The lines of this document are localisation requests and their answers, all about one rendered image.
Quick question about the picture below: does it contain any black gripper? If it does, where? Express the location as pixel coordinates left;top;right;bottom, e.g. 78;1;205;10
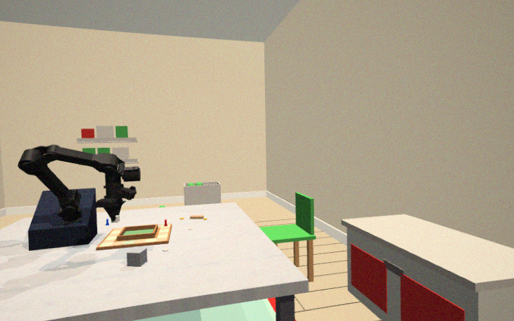
96;182;126;221

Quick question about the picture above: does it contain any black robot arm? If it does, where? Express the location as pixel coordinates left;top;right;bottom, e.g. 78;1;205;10
18;145;141;225

